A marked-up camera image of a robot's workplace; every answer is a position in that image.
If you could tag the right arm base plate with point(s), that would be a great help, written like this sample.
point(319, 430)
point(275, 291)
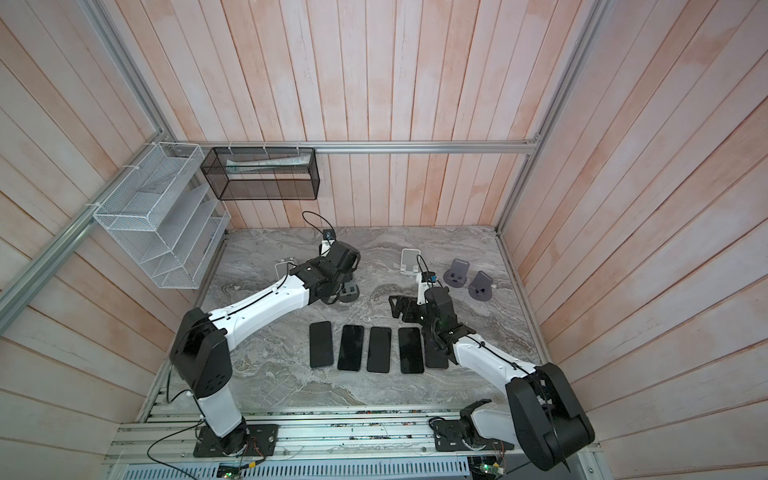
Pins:
point(456, 435)

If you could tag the aluminium frame rail back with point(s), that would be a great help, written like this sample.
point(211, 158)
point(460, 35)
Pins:
point(390, 147)

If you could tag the green circuit board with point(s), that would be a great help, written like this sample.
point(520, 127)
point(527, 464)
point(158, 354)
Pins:
point(487, 470)

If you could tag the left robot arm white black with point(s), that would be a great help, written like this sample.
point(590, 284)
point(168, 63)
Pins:
point(201, 352)

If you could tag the white stand far left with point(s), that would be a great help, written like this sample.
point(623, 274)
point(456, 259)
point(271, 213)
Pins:
point(283, 267)

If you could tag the white vented electronics box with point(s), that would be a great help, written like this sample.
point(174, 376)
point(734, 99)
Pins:
point(376, 468)

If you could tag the aluminium frame rail left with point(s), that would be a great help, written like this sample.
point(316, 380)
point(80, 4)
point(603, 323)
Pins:
point(36, 274)

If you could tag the grey phone stand front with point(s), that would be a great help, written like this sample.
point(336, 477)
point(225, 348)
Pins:
point(456, 275)

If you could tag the aluminium frame rail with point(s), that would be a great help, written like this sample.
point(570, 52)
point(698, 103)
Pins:
point(390, 147)
point(36, 274)

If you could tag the white stand under back phone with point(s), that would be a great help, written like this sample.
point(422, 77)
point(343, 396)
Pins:
point(409, 264)

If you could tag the black phone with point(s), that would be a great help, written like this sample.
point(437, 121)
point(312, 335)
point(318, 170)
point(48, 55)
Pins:
point(436, 353)
point(351, 348)
point(321, 344)
point(410, 350)
point(379, 351)

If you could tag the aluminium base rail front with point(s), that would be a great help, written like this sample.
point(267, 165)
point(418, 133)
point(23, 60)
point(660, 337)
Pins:
point(303, 434)

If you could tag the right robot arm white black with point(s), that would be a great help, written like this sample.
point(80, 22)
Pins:
point(540, 414)

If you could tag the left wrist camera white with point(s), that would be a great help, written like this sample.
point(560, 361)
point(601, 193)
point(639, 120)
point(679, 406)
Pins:
point(328, 238)

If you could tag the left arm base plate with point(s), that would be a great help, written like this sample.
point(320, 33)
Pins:
point(258, 441)

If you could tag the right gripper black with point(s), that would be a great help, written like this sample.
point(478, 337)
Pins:
point(403, 300)

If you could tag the black mesh basket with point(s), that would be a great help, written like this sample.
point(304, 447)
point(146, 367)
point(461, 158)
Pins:
point(262, 173)

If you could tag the white wire mesh shelf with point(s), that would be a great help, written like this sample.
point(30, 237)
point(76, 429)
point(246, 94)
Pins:
point(169, 225)

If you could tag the aluminium frame post right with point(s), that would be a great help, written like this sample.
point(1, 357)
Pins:
point(587, 35)

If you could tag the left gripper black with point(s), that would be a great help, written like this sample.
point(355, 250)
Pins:
point(348, 274)

